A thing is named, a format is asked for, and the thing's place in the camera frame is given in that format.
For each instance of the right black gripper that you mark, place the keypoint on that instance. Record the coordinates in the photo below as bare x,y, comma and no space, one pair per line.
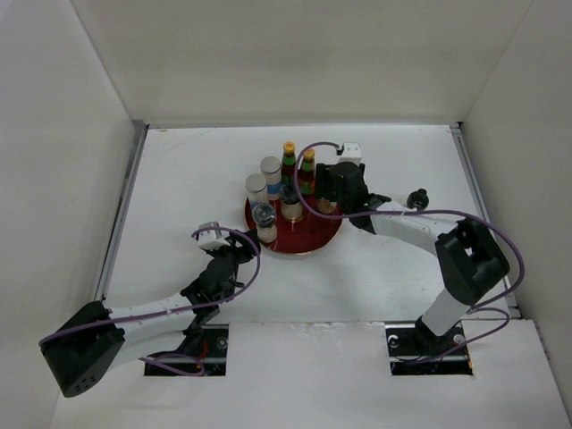
323,175

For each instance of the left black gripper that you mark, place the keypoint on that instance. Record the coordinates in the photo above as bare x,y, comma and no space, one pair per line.
245,250

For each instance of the brown spice jar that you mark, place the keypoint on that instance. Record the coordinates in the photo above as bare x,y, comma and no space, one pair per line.
325,206

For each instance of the green-label sauce bottle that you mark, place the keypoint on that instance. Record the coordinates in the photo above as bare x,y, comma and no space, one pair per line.
288,163
306,177

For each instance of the clear grinder jar black top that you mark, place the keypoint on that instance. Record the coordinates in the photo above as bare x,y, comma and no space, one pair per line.
290,205

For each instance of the grinder jar chrome top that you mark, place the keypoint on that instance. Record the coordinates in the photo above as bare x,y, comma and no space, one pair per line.
264,217

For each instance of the silver-lid salt jar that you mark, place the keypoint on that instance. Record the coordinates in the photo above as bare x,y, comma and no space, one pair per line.
256,187
271,168

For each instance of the white bottle black cap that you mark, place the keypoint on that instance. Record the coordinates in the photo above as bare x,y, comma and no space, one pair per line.
418,200

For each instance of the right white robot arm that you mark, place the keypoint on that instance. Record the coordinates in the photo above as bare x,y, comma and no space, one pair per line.
470,260

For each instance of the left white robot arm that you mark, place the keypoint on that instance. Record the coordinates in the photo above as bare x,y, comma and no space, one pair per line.
96,339

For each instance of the round red tray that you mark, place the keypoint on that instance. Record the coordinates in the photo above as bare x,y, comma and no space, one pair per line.
309,234

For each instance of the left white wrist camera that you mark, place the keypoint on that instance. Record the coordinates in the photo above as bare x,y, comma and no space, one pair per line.
210,237

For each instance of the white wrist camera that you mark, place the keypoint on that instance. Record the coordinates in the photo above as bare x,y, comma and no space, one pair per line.
349,152
210,237

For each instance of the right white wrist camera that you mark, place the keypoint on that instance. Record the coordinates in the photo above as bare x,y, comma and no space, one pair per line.
349,152

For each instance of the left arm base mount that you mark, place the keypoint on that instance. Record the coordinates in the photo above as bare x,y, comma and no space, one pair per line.
203,351

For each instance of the right aluminium frame rail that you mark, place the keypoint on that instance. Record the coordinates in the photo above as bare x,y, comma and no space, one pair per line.
518,266

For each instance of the aluminium frame rail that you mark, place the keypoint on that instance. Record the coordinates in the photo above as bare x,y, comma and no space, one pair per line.
102,281
518,266

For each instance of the left aluminium frame rail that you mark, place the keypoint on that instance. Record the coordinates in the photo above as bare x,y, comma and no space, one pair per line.
102,281

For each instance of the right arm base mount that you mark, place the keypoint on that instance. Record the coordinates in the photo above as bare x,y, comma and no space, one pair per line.
411,354

